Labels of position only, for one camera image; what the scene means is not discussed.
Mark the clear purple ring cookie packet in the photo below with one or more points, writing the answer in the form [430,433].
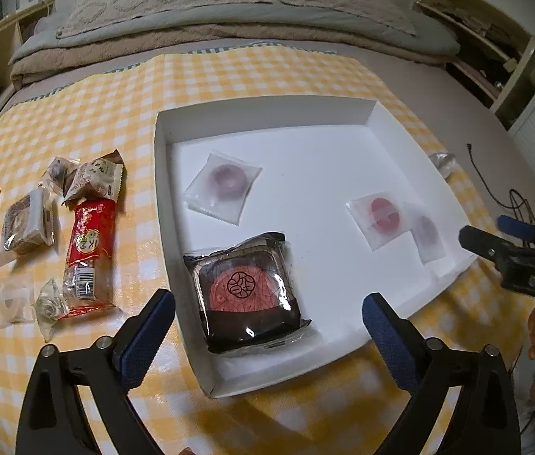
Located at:
[221,187]

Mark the green clear candy packet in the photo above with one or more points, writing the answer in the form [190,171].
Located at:
[49,308]

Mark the clear beige ring cookie packet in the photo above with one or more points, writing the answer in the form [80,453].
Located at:
[16,303]

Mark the red long snack packet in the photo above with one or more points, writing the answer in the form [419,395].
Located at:
[87,282]

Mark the small clear dark candy packet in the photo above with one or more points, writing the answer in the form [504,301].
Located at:
[59,175]

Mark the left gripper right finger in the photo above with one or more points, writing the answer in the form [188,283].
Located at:
[485,417]

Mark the grey blue duvet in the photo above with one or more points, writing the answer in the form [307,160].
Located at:
[427,36]

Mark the beige folded blanket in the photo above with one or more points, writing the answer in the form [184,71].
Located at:
[30,66]

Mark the brown snack packet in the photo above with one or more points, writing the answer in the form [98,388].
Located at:
[115,158]

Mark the dark red mooncake packet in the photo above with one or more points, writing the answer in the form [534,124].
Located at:
[245,295]

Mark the clear pink ring cookie packet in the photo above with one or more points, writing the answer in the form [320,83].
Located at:
[379,217]

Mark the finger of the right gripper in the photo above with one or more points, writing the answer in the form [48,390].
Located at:
[516,228]
[484,244]

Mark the white wall shelf niche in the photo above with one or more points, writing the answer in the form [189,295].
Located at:
[496,61]

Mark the white cardboard tray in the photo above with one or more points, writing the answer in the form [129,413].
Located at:
[315,155]

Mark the white boxed mooncake packet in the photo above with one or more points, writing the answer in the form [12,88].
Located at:
[29,224]

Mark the white seaweed snack packet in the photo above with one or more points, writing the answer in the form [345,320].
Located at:
[99,178]

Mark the crumpled clear plastic wrapper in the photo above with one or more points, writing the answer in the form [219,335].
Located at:
[444,162]

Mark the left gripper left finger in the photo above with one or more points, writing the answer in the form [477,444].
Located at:
[53,420]

